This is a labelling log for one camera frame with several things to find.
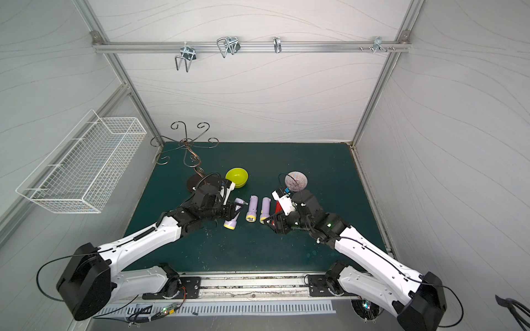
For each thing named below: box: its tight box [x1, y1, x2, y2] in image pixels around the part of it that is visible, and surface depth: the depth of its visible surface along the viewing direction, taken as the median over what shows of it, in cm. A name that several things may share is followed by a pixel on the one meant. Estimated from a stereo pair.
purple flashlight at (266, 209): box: [259, 197, 272, 225], surface depth 94 cm
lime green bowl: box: [225, 166, 249, 189], surface depth 104 cm
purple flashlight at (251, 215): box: [245, 195, 259, 223], surface depth 92 cm
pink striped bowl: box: [284, 171, 308, 192], surface depth 103 cm
